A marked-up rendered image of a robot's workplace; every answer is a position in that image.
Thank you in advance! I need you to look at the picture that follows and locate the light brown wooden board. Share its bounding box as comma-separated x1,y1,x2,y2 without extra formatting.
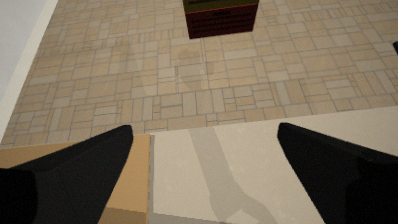
0,134,151,224

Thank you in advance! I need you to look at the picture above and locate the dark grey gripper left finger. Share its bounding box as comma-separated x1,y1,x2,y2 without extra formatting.
0,125,134,224

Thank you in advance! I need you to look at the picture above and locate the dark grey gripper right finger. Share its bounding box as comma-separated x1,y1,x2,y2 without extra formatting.
277,122,398,224

